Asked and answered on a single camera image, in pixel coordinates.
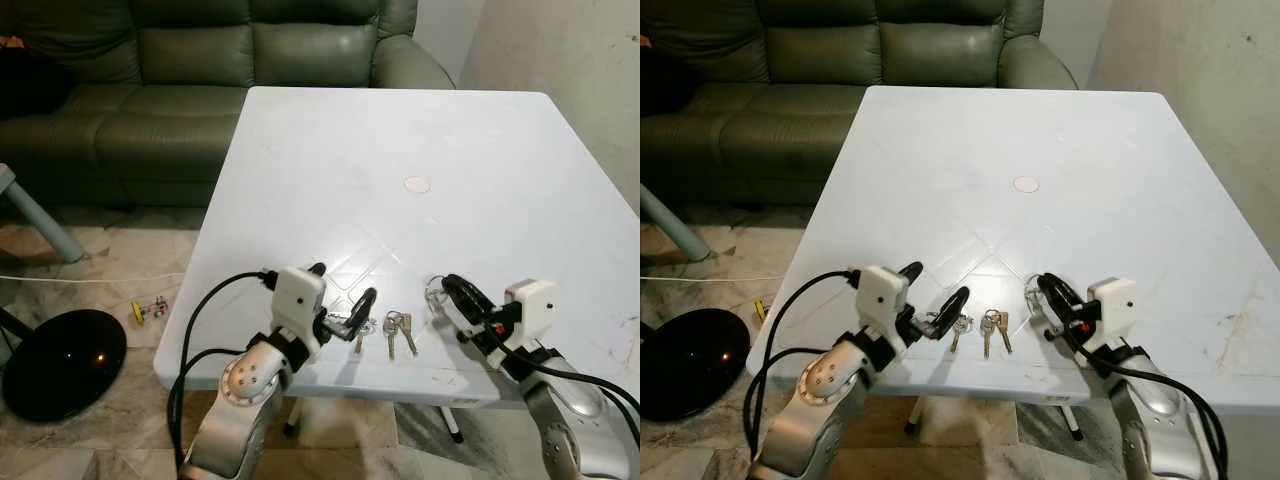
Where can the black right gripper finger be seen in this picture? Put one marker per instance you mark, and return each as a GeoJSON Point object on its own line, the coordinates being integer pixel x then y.
{"type": "Point", "coordinates": [1066, 289]}
{"type": "Point", "coordinates": [1052, 316]}
{"type": "Point", "coordinates": [476, 291]}
{"type": "Point", "coordinates": [463, 318]}

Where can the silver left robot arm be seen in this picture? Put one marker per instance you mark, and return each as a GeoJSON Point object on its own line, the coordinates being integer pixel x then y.
{"type": "Point", "coordinates": [815, 400]}
{"type": "Point", "coordinates": [240, 400]}

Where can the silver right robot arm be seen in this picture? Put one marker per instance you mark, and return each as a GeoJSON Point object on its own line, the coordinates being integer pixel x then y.
{"type": "Point", "coordinates": [1160, 420]}
{"type": "Point", "coordinates": [570, 420]}

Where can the long silver key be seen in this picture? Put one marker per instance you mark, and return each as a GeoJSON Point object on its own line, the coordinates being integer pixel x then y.
{"type": "Point", "coordinates": [391, 338]}
{"type": "Point", "coordinates": [986, 336]}

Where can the brass key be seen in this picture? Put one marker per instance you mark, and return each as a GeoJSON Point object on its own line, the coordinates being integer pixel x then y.
{"type": "Point", "coordinates": [408, 334]}
{"type": "Point", "coordinates": [1003, 332]}

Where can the white table leg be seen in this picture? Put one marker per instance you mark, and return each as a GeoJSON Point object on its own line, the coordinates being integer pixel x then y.
{"type": "Point", "coordinates": [915, 416]}
{"type": "Point", "coordinates": [1072, 423]}
{"type": "Point", "coordinates": [451, 424]}
{"type": "Point", "coordinates": [293, 418]}

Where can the round pink table cap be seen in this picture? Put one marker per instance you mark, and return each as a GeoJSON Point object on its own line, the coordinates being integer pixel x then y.
{"type": "Point", "coordinates": [417, 184]}
{"type": "Point", "coordinates": [1026, 184]}

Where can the small yellow floor toy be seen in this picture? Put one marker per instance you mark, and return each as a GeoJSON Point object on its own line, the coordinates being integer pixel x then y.
{"type": "Point", "coordinates": [150, 310]}
{"type": "Point", "coordinates": [760, 310]}

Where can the white square table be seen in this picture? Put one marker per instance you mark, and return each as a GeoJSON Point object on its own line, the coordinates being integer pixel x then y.
{"type": "Point", "coordinates": [1010, 130]}
{"type": "Point", "coordinates": [400, 130]}

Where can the black round disc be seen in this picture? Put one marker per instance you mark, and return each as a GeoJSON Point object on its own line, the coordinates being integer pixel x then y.
{"type": "Point", "coordinates": [690, 365]}
{"type": "Point", "coordinates": [65, 365]}

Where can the grey slanted pole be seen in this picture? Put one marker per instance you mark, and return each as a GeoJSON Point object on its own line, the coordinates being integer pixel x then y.
{"type": "Point", "coordinates": [672, 225]}
{"type": "Point", "coordinates": [40, 218]}

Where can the green leather sofa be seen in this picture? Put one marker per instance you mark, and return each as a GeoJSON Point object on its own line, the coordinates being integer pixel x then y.
{"type": "Point", "coordinates": [200, 50]}
{"type": "Point", "coordinates": [820, 50]}

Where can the black bundle on sofa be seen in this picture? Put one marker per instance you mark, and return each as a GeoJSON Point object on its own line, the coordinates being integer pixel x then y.
{"type": "Point", "coordinates": [652, 85]}
{"type": "Point", "coordinates": [30, 85]}

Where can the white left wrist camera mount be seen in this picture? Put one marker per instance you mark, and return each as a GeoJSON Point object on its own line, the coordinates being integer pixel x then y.
{"type": "Point", "coordinates": [296, 298]}
{"type": "Point", "coordinates": [882, 297]}

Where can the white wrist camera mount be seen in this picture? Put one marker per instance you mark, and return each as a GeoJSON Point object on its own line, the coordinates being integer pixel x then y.
{"type": "Point", "coordinates": [882, 297]}
{"type": "Point", "coordinates": [1113, 303]}
{"type": "Point", "coordinates": [533, 305]}
{"type": "Point", "coordinates": [296, 298]}

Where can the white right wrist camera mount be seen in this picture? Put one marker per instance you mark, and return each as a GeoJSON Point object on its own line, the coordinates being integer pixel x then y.
{"type": "Point", "coordinates": [1113, 303]}
{"type": "Point", "coordinates": [533, 305]}

